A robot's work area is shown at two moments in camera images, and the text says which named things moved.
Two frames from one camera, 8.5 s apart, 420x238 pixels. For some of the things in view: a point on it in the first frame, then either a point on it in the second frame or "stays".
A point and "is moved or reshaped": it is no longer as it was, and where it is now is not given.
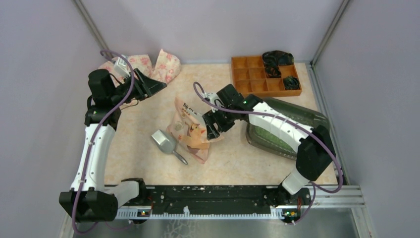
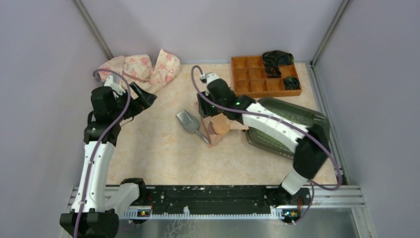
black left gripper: x=145 y=86 → x=145 y=98
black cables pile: x=272 y=59 stays
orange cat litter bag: x=189 y=128 is moved or reshaped
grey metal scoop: x=166 y=143 → x=190 y=122
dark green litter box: x=306 y=117 stays
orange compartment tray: x=249 y=77 stays
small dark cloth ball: x=291 y=83 stays
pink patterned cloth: x=166 y=67 stays
